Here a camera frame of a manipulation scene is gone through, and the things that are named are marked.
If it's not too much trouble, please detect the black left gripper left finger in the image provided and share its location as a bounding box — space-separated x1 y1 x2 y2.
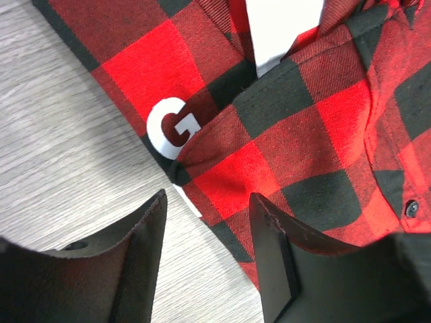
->
1 190 167 322

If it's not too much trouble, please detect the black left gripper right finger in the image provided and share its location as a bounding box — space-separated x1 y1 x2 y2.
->
249 193 430 322

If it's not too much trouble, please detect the red black plaid shirt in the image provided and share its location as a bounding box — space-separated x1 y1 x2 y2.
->
34 1 430 283

